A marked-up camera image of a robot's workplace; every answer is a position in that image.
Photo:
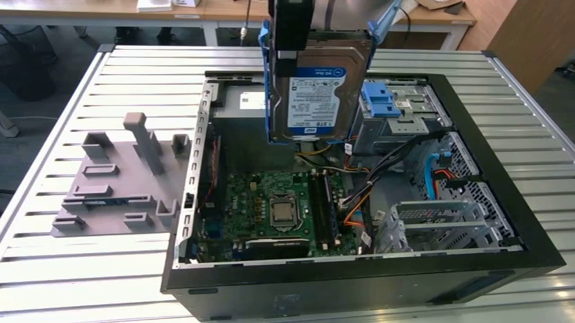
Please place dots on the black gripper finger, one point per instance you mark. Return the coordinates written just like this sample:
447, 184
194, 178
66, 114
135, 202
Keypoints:
292, 27

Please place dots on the hard disk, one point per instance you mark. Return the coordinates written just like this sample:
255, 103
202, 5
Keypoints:
319, 101

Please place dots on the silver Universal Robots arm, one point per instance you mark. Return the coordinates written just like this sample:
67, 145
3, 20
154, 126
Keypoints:
350, 13

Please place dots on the metal disk bay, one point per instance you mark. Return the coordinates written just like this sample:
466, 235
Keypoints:
442, 226

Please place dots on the small white box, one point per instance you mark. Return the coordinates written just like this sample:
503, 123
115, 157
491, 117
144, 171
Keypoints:
186, 2

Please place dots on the blue plastic drive latch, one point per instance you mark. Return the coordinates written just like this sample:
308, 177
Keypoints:
378, 101

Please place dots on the large white box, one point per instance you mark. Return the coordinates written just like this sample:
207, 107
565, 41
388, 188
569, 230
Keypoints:
155, 6

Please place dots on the cardboard piece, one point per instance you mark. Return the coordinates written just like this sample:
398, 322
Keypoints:
435, 4

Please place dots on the grey power supply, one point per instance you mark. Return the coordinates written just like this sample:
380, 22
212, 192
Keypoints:
243, 144

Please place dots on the wooden desk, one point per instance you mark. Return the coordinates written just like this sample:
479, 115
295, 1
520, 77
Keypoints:
126, 13

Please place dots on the metal drive cage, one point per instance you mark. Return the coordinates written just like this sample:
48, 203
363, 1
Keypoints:
404, 128

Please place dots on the wooden cabinet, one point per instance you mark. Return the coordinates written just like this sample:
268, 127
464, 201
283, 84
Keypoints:
530, 33

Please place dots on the green motherboard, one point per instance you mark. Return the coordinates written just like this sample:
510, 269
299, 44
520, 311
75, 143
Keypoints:
244, 202

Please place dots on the black RAM slot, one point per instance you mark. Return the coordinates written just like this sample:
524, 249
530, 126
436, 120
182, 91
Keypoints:
316, 208

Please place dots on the installed RAM stick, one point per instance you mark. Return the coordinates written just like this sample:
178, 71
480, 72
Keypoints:
331, 208

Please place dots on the silver CPU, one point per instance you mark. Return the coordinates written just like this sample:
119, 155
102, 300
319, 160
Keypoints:
284, 212

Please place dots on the black mesh bin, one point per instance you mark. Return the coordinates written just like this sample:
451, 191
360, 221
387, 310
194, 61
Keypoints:
27, 67

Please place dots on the CPU socket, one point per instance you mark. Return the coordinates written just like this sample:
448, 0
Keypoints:
284, 229

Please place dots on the black chair base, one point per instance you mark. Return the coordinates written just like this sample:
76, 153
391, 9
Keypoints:
569, 69

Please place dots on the black graphics card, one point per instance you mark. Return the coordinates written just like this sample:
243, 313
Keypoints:
276, 249

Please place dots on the RAM stick in rack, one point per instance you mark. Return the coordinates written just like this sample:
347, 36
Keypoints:
106, 202

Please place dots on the grey parts rack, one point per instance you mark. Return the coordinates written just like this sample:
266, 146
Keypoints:
110, 217

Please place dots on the white furniture foot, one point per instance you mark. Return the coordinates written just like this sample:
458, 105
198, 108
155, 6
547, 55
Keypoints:
10, 131

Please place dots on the black PC case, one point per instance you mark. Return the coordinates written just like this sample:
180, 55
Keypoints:
314, 296

